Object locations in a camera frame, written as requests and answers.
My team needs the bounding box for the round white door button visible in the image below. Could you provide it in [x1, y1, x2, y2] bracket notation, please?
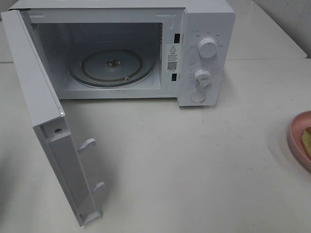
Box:
[191, 91, 206, 103]

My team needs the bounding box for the white microwave door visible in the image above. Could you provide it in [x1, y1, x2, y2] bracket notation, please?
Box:
[1, 10, 101, 226]

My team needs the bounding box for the pink round plate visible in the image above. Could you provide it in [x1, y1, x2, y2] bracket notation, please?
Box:
[287, 110, 311, 173]

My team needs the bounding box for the sandwich with lettuce and bacon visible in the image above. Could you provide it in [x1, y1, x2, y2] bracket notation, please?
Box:
[302, 127, 311, 156]

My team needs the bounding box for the white warning label sticker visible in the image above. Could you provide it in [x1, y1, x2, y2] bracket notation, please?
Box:
[165, 43, 181, 72]

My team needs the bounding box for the white microwave oven body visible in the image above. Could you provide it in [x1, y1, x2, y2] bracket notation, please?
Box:
[6, 0, 236, 106]

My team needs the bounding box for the upper white power knob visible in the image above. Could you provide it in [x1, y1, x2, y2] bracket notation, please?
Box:
[197, 36, 218, 59]

